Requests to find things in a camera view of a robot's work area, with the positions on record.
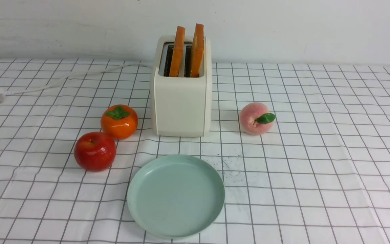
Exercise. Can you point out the toast slice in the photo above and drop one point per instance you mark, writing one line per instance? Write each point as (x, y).
(197, 51)
(177, 54)

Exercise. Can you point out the white two-slot toaster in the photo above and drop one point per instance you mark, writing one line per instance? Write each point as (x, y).
(180, 106)

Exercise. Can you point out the pink peach with leaf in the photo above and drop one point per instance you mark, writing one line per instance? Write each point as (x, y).
(256, 119)

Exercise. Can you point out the orange persimmon with leaf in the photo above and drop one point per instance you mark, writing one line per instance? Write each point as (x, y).
(119, 121)

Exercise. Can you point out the light green round plate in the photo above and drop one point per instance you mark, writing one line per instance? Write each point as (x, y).
(176, 196)

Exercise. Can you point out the red apple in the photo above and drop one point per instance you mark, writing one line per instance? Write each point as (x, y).
(95, 151)

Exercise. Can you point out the white grid tablecloth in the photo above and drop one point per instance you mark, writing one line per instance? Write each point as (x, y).
(320, 175)

